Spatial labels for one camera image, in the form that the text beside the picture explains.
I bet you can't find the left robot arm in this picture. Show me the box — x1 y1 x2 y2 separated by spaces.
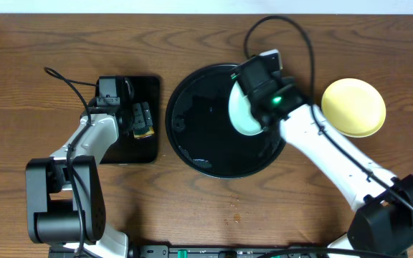
26 76 161 257

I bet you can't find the yellow plate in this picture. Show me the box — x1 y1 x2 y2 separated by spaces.
321 78 386 138

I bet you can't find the light blue plate top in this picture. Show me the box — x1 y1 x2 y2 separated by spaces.
228 82 263 136

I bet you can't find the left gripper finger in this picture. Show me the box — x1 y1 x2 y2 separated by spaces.
141 102 153 127
132 103 146 130

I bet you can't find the black round tray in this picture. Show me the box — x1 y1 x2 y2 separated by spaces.
165 63 285 179

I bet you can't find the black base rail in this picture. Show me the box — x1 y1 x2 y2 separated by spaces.
48 245 329 258

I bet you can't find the green yellow sponge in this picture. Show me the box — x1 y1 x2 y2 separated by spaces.
133 126 155 139

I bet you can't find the black rectangular tray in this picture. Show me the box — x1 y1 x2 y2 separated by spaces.
95 75 161 164

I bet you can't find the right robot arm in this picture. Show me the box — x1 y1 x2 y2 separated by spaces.
242 82 413 257

